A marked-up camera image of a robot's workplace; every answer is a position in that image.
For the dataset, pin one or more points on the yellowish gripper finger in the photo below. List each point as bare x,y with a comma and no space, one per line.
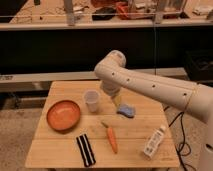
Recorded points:
117,100

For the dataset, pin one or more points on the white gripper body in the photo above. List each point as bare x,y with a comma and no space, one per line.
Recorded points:
110,89

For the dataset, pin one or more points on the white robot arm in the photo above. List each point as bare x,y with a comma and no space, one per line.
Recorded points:
190,97

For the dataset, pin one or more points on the blue sponge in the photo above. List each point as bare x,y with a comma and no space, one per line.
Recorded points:
126,110

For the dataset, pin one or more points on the clear plastic cup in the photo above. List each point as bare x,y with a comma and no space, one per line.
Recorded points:
91,98

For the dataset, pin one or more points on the orange carrot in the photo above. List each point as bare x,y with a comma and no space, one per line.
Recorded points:
111,137

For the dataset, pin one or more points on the wooden table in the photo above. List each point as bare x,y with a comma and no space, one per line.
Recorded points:
50,149

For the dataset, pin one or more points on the orange plate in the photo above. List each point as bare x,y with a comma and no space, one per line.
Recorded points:
63,115

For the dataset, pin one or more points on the black white striped cloth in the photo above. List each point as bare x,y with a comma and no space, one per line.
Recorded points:
86,150

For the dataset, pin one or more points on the grey metal shelf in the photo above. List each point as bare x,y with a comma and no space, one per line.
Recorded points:
31,58

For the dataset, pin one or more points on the black bin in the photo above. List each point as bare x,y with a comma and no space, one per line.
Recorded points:
199,64

